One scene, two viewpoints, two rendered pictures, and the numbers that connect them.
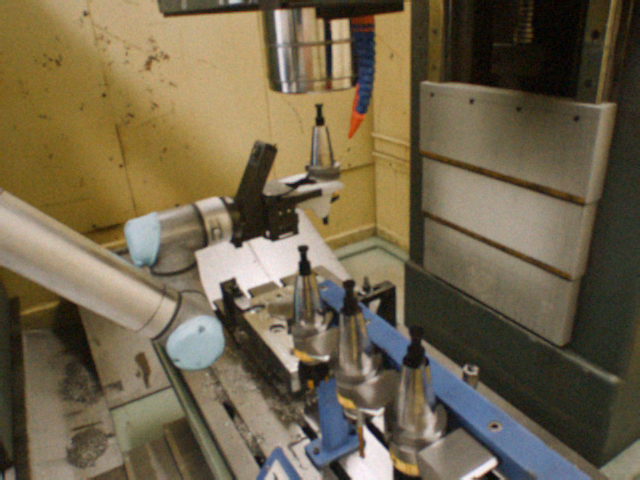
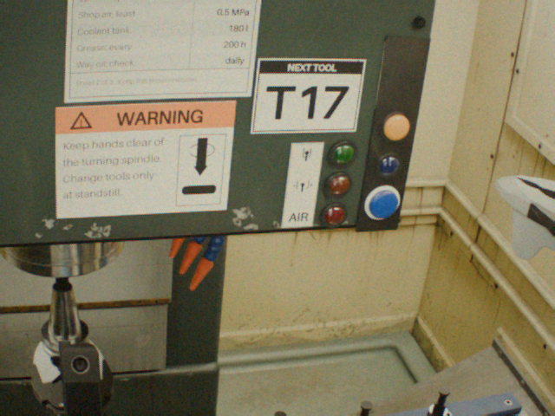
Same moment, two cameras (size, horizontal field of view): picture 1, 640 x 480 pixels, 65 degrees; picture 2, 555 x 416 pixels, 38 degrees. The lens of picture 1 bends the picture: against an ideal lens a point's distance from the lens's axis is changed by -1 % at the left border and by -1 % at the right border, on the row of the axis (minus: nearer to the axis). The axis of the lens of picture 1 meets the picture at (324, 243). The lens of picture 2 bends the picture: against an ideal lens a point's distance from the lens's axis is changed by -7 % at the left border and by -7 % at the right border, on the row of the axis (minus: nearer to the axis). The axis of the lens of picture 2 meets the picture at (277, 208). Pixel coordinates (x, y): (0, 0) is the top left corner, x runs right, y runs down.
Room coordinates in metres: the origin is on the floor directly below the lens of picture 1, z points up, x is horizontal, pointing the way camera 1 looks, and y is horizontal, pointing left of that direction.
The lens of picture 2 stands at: (0.49, 0.77, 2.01)
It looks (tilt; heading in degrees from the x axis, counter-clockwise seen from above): 29 degrees down; 279
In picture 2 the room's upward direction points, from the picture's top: 7 degrees clockwise
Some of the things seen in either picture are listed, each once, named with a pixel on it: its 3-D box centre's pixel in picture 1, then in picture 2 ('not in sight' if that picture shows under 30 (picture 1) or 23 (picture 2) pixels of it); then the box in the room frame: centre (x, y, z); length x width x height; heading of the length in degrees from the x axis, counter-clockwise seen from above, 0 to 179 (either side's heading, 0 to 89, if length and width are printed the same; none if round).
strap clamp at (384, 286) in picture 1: (369, 304); not in sight; (0.99, -0.09, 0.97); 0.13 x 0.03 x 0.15; 119
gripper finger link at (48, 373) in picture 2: (303, 191); (45, 376); (0.88, 0.03, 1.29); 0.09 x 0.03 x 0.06; 133
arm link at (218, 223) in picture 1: (214, 222); not in sight; (0.76, 0.18, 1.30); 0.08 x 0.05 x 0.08; 30
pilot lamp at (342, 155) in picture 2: not in sight; (343, 154); (0.55, 0.06, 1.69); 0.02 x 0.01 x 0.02; 29
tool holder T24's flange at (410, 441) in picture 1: (414, 423); not in sight; (0.38, -0.08, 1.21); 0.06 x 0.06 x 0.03
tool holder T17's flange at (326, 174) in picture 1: (322, 170); (65, 337); (0.87, -0.01, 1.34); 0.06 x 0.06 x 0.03
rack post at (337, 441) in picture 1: (330, 380); not in sight; (0.65, 0.01, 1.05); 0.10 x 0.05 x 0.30; 119
